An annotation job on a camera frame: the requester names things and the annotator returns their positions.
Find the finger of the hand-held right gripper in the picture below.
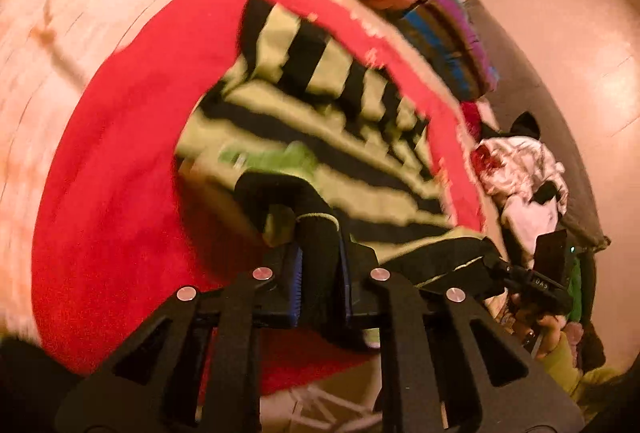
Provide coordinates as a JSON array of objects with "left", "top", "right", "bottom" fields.
[{"left": 479, "top": 252, "right": 517, "bottom": 295}]

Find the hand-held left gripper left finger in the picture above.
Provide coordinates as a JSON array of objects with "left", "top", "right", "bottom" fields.
[{"left": 55, "top": 243, "right": 303, "bottom": 433}]

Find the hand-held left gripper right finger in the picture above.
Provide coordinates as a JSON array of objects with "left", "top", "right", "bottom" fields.
[{"left": 340, "top": 238, "right": 586, "bottom": 433}]

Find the striped frog sweater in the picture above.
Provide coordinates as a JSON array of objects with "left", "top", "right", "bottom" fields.
[{"left": 172, "top": 0, "right": 506, "bottom": 354}]

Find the person's right forearm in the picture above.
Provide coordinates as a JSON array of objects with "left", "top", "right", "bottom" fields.
[{"left": 537, "top": 333, "right": 631, "bottom": 414}]

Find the white clothes pile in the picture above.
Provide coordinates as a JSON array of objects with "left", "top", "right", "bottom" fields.
[{"left": 472, "top": 136, "right": 571, "bottom": 264}]

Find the person's right hand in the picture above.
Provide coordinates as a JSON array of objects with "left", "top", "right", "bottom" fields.
[{"left": 507, "top": 293, "right": 563, "bottom": 359}]

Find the black cloth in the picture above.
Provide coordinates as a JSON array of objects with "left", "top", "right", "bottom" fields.
[{"left": 480, "top": 110, "right": 543, "bottom": 139}]

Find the red patterned cloth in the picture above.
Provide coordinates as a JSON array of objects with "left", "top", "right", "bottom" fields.
[{"left": 460, "top": 100, "right": 501, "bottom": 174}]

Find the grey headboard cushion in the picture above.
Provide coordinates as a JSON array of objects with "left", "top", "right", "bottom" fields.
[{"left": 462, "top": 0, "right": 611, "bottom": 254}]

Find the red floral blanket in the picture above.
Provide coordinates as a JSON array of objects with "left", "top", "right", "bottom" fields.
[{"left": 30, "top": 0, "right": 488, "bottom": 396}]

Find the striped pillow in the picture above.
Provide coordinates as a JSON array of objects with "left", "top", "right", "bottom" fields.
[{"left": 395, "top": 0, "right": 501, "bottom": 99}]

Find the light pink quilt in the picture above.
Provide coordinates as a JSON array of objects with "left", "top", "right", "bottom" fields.
[{"left": 0, "top": 0, "right": 281, "bottom": 344}]

